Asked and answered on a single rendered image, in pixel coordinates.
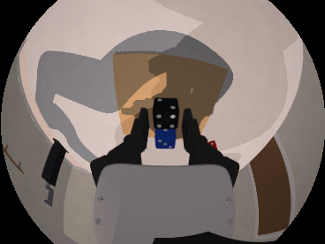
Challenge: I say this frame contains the blue die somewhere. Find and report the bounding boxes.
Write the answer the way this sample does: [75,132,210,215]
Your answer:
[155,129,176,149]

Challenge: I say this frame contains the tan flat mat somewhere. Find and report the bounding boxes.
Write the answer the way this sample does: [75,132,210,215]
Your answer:
[113,53,228,140]

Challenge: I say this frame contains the red die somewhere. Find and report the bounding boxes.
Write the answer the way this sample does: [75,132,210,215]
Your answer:
[208,141,217,149]

